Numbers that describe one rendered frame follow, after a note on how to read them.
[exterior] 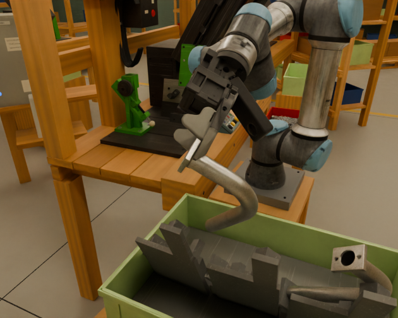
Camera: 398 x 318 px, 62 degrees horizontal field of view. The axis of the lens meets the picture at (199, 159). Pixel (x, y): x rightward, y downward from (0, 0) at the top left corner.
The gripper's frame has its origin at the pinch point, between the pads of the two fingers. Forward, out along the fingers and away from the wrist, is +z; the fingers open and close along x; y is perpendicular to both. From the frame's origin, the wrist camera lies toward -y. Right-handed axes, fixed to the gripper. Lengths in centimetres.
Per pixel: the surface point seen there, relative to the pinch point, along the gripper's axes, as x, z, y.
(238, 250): -47, -3, -27
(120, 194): -227, -52, 23
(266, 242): -44, -8, -33
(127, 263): -37.1, 14.5, 0.8
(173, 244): -19.3, 9.6, -4.7
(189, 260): -22.5, 10.3, -9.7
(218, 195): -65, -23, -19
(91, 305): -159, 29, 2
